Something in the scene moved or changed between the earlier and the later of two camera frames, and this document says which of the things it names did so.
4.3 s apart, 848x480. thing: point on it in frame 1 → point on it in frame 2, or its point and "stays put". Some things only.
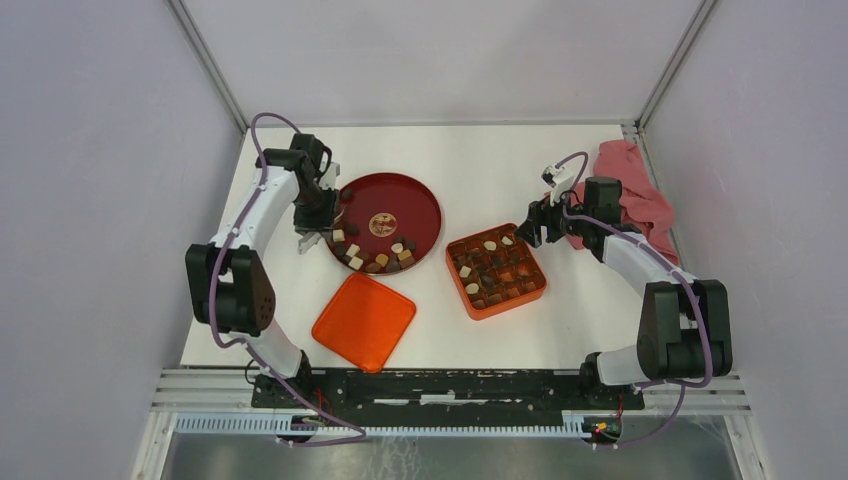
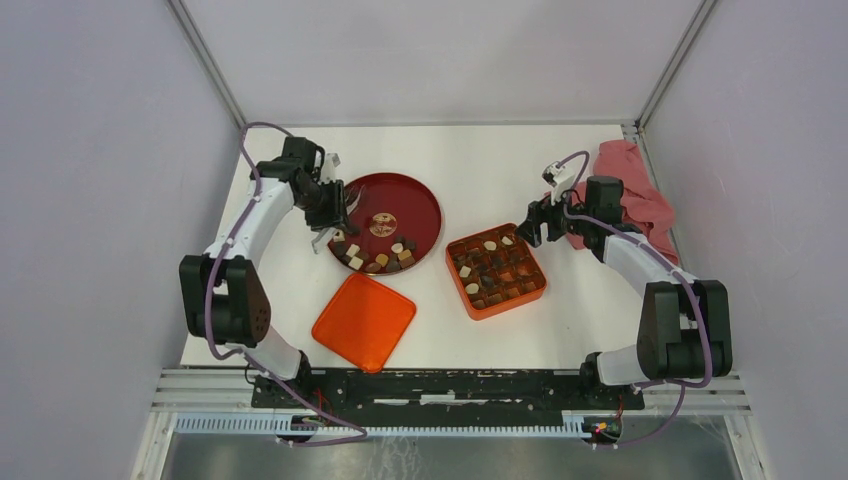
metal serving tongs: x=308 y=241 → x=351 y=195
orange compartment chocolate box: x=496 y=270 stays put
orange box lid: x=365 y=323 stays put
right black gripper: x=531 y=231 stays put
